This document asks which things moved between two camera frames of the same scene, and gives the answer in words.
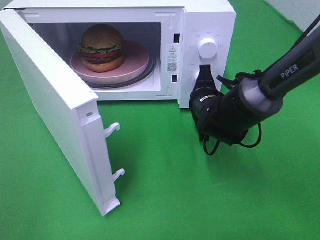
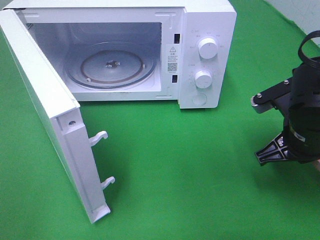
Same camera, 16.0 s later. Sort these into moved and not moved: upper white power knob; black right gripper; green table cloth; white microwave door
Moved: white microwave door; black right gripper
Not moved: upper white power knob; green table cloth
